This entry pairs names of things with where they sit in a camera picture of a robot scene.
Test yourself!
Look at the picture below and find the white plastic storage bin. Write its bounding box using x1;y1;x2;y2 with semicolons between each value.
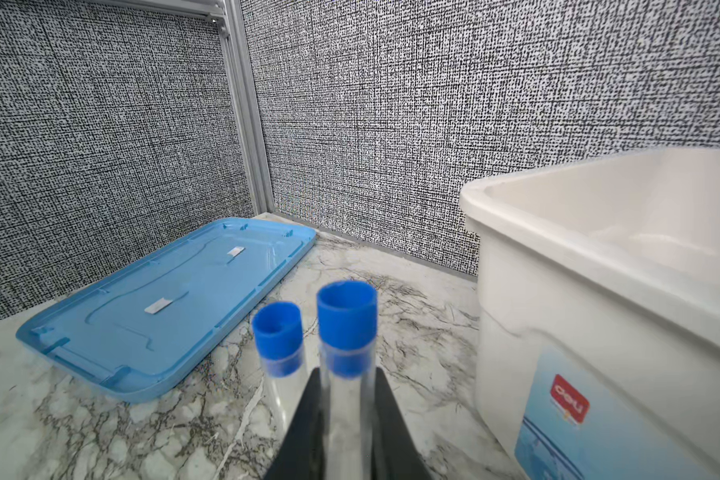
460;147;720;479

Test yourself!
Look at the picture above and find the blue capped test tube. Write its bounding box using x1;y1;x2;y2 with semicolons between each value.
317;280;378;479
252;302;308;440

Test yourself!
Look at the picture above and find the blue plastic bin lid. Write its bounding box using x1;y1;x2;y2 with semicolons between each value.
16;218;316;403

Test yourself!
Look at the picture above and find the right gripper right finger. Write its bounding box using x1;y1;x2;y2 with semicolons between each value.
372;367;431;479

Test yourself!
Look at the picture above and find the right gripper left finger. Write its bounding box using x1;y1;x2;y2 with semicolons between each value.
264;368;324;480

